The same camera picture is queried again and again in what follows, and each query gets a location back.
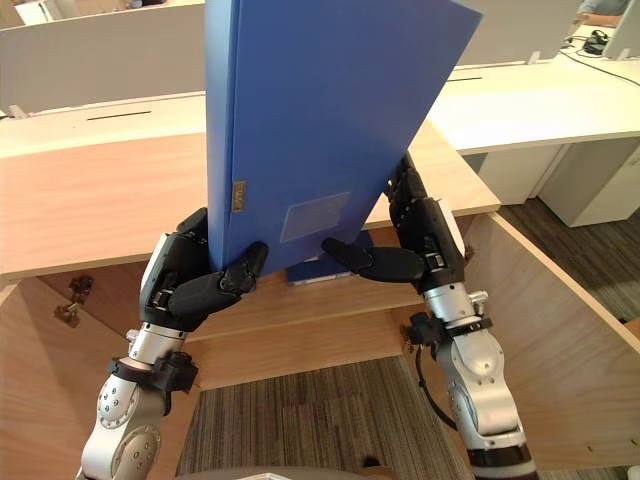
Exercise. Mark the metal door hinge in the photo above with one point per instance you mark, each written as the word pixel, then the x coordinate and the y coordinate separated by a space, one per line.
pixel 67 315
pixel 80 289

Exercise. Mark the white office desk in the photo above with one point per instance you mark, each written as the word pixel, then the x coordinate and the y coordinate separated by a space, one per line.
pixel 100 125
pixel 540 105

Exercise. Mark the blue file folder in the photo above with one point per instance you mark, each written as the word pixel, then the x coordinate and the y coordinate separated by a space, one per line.
pixel 325 100

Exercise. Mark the white partition clamp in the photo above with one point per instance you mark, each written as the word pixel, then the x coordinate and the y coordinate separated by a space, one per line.
pixel 534 57
pixel 16 112

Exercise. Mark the wooden cabinet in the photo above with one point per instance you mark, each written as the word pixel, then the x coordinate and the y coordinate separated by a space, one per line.
pixel 100 200

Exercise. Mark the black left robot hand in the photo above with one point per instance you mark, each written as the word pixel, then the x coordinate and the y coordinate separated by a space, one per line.
pixel 180 280

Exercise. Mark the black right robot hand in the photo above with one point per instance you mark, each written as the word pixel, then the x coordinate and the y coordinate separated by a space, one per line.
pixel 430 240

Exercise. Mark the grey desk partition panel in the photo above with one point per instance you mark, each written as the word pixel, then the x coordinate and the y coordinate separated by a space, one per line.
pixel 520 30
pixel 100 60

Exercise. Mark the wooden cabinet door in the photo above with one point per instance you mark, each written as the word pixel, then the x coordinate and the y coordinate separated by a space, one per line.
pixel 560 350
pixel 40 390

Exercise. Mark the white monitor back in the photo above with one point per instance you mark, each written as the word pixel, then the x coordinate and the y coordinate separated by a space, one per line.
pixel 625 35

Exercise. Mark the person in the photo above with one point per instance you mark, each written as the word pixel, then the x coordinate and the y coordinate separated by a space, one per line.
pixel 602 10

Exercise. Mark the white drawer pedestal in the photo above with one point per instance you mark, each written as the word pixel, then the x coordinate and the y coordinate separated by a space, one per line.
pixel 595 185

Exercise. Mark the white desk support panel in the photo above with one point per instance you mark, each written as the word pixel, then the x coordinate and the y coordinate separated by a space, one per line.
pixel 515 172

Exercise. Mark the black device on desk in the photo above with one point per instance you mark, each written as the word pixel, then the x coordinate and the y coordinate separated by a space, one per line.
pixel 595 44

